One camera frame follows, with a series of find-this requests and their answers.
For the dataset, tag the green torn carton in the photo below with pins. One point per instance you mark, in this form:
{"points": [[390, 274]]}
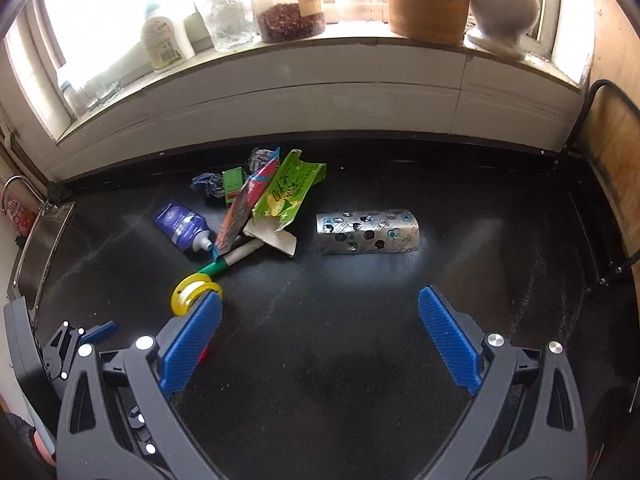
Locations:
{"points": [[282, 195]]}

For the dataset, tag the small green box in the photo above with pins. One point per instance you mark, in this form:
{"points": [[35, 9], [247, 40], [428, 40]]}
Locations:
{"points": [[232, 185]]}

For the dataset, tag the white window sill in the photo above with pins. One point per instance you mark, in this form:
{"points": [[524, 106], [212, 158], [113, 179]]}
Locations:
{"points": [[300, 85]]}

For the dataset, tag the person's left hand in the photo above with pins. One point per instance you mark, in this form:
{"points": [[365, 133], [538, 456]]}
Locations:
{"points": [[42, 447]]}

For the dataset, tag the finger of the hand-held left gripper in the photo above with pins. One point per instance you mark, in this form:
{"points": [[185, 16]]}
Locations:
{"points": [[102, 331]]}

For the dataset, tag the silver blister pack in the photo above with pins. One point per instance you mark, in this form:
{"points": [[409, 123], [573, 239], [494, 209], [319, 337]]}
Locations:
{"points": [[367, 232]]}

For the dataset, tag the colourful snack wrapper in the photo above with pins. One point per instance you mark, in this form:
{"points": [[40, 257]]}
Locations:
{"points": [[247, 205]]}

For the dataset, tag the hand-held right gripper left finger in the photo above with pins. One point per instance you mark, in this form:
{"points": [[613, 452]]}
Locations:
{"points": [[192, 345]]}

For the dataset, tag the chrome faucet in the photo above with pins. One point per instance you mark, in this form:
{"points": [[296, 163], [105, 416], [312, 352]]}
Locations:
{"points": [[12, 182]]}

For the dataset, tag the small clear glass jars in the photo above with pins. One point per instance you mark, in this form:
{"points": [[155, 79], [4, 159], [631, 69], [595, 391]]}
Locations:
{"points": [[92, 92]]}

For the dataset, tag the red white label bottle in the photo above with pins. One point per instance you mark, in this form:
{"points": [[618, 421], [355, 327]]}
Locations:
{"points": [[17, 216]]}

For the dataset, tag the white green marker pen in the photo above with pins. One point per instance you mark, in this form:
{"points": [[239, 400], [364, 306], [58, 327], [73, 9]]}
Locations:
{"points": [[237, 256]]}

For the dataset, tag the black metal rack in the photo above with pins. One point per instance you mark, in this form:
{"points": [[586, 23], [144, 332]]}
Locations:
{"points": [[587, 120]]}

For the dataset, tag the white plastic bottle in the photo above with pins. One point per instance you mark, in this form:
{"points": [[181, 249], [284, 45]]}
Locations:
{"points": [[162, 42]]}

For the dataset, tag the white ceramic vase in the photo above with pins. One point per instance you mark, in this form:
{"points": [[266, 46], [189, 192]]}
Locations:
{"points": [[505, 10]]}

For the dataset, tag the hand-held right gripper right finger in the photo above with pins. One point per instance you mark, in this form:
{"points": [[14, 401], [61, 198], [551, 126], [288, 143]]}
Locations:
{"points": [[450, 340]]}

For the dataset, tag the steel sink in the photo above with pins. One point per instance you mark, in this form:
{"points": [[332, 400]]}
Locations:
{"points": [[40, 245]]}

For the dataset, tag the yellow tape roll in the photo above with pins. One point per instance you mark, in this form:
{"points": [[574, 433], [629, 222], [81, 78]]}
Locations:
{"points": [[192, 296]]}

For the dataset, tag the clear glass jar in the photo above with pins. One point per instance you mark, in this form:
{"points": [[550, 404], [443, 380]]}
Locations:
{"points": [[225, 10]]}

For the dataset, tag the jar with red-brown contents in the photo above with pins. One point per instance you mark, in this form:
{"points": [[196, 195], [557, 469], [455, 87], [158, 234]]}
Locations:
{"points": [[290, 15]]}

